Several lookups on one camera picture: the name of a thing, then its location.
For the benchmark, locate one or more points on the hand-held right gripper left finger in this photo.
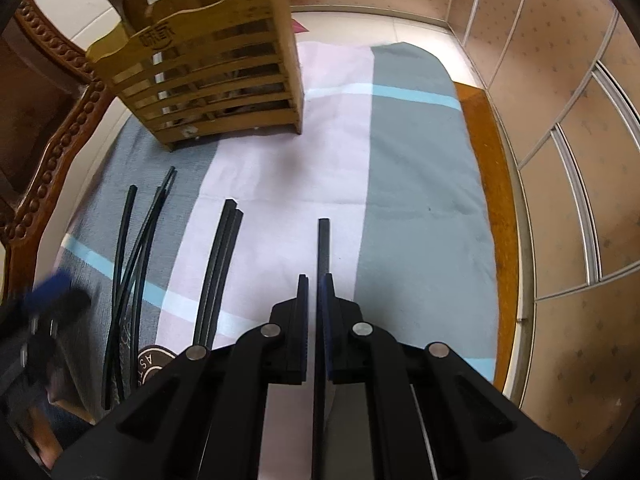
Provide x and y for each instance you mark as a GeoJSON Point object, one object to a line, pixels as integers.
{"type": "Point", "coordinates": [235, 385]}

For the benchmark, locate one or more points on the slatted wooden utensil holder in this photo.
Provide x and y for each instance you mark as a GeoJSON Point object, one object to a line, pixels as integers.
{"type": "Point", "coordinates": [225, 25]}

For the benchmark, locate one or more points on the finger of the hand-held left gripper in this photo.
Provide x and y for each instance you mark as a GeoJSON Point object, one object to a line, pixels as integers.
{"type": "Point", "coordinates": [50, 290]}

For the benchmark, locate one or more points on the carved brown wooden chair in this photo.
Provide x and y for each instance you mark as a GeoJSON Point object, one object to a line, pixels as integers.
{"type": "Point", "coordinates": [30, 110]}

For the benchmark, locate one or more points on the bundle of black chopsticks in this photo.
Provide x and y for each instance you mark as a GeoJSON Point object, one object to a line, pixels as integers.
{"type": "Point", "coordinates": [220, 260]}

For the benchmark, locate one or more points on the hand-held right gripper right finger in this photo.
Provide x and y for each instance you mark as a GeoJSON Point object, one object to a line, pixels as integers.
{"type": "Point", "coordinates": [328, 320]}

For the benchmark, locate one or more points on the slim black chopstick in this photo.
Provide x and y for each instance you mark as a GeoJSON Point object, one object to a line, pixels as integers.
{"type": "Point", "coordinates": [323, 250]}

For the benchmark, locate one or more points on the pink grey checked cloth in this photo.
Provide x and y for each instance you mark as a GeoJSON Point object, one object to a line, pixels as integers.
{"type": "Point", "coordinates": [400, 160]}

